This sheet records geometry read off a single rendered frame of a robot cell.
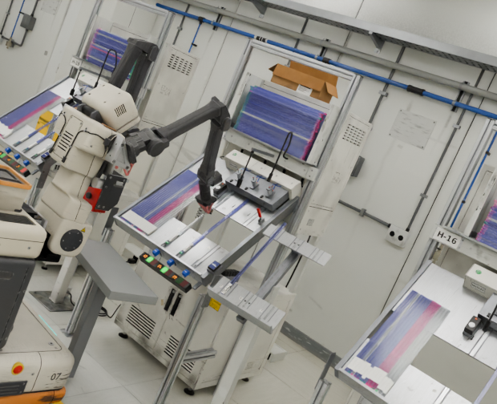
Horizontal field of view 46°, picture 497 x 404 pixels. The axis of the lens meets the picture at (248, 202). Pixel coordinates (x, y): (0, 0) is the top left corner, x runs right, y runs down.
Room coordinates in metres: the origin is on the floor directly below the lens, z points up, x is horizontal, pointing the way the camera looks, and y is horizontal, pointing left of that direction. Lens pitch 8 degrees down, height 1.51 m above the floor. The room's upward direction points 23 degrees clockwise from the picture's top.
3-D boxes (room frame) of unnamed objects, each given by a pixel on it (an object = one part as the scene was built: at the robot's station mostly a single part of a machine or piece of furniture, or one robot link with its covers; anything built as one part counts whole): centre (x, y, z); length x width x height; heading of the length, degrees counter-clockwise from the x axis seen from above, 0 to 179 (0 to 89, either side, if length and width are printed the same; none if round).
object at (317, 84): (3.56, -0.07, 1.82); 0.68 x 0.30 x 0.20; 56
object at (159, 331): (3.39, -0.02, 0.31); 0.70 x 0.65 x 0.62; 56
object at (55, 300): (3.40, 0.84, 0.39); 0.24 x 0.24 x 0.78; 56
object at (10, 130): (4.04, 1.28, 0.66); 1.01 x 0.73 x 1.31; 146
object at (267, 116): (3.25, 0.00, 1.52); 0.51 x 0.13 x 0.27; 56
